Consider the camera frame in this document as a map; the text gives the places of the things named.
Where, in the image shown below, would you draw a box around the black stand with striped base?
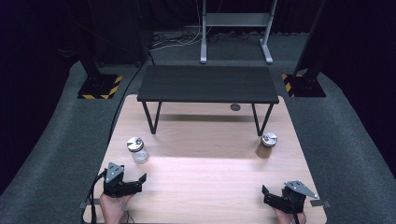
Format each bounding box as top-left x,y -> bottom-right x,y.
62,0 -> 124,101
281,0 -> 329,99

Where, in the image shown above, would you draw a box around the thin grey gripper cable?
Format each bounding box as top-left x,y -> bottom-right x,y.
115,196 -> 136,224

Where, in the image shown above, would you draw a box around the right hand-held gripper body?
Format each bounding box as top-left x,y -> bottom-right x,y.
280,180 -> 319,215

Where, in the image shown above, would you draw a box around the grey table edge bracket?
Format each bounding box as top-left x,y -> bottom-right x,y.
78,199 -> 103,210
309,199 -> 332,209

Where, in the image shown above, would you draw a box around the clear glass jar silver lid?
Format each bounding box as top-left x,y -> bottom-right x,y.
126,136 -> 150,165

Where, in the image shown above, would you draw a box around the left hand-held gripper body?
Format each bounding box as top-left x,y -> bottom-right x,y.
103,161 -> 129,198

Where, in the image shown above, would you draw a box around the brown glass jar silver lid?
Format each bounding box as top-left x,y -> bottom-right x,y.
255,132 -> 278,160

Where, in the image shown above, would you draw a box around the long black floor cable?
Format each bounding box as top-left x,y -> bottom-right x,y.
106,50 -> 157,147

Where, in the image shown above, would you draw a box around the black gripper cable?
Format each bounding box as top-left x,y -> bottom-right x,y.
81,169 -> 108,224
287,194 -> 303,224

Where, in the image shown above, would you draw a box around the white metal stand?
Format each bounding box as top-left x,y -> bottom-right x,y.
199,0 -> 279,65

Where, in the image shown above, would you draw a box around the bundle of floor cables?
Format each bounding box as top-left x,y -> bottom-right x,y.
148,0 -> 225,52

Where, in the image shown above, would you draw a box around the small black table shelf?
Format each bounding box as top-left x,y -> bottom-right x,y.
136,64 -> 280,137

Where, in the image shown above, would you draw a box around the person's right hand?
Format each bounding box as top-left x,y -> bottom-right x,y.
273,206 -> 308,224

